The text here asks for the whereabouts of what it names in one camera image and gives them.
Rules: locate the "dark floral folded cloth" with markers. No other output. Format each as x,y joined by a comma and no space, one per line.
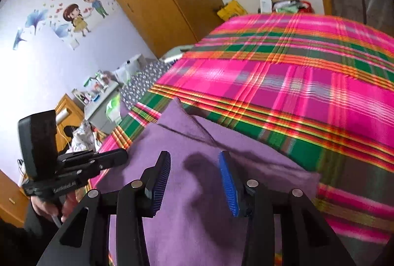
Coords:
144,78

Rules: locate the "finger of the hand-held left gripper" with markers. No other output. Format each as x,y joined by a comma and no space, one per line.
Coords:
107,158

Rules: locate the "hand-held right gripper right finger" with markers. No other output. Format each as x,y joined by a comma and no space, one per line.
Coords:
228,189

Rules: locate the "cluttered white side table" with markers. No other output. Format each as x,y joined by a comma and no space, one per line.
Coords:
98,115

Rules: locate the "wooden furniture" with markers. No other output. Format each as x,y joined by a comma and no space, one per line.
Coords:
12,201

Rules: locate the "yellow bag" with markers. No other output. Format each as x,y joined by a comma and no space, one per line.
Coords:
231,10

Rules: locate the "purple knit garment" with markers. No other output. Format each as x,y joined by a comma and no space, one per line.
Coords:
190,223

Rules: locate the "group of small bottles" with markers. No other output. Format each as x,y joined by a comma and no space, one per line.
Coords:
95,87

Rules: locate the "crumpled printed cloth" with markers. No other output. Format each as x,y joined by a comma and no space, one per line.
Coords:
81,136

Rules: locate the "purple folded cloth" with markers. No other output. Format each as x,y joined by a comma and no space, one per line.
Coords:
124,112

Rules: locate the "white paper bag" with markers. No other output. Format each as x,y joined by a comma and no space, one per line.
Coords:
126,70

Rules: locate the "pink plaid blanket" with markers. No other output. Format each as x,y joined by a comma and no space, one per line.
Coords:
307,84

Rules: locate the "tall white box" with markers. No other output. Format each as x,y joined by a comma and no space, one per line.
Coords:
265,3

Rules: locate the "wooden dresser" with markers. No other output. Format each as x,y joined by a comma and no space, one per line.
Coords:
69,106

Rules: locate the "green plastic packet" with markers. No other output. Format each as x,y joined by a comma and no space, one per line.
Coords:
112,107

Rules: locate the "person's left hand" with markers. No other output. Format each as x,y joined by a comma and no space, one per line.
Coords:
41,207

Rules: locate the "cartoon wall sticker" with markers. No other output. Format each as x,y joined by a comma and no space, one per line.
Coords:
74,17

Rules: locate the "person's left forearm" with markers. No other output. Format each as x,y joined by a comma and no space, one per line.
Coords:
21,241

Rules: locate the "wooden wardrobe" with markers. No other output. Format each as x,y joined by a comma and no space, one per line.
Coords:
160,1

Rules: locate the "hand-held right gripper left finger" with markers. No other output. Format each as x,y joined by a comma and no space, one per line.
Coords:
161,186

